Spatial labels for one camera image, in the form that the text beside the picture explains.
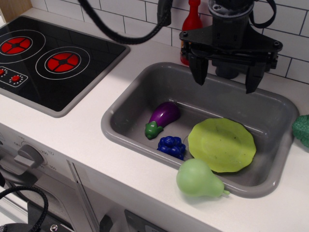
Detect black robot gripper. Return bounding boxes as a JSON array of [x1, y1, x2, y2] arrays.
[[180, 0, 282, 94]]

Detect blue toy blueberries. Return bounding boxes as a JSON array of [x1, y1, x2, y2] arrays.
[[157, 136, 186, 160]]

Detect grey toy sink basin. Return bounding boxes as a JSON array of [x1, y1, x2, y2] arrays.
[[101, 62, 299, 198]]

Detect lime green plate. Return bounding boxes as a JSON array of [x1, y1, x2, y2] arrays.
[[188, 118, 256, 173]]

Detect red toy ketchup bottle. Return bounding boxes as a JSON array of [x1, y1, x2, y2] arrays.
[[180, 0, 203, 66]]

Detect purple toy eggplant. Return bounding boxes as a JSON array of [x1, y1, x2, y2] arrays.
[[144, 102, 181, 140]]

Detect green knitted cloth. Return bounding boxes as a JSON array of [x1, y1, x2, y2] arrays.
[[292, 115, 309, 148]]

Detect green toy pear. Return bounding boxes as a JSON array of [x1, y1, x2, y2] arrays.
[[176, 159, 230, 197]]

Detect black toy stove top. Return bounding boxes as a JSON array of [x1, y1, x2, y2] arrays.
[[0, 16, 130, 118]]

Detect white toy oven door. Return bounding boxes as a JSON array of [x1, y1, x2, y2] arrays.
[[0, 166, 80, 232]]

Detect grey oven knob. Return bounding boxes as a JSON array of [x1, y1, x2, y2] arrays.
[[14, 144, 44, 168]]

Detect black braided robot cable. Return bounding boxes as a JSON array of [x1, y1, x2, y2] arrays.
[[77, 0, 173, 45]]

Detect black cable lower left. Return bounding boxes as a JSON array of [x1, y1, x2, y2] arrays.
[[0, 185, 49, 232]]

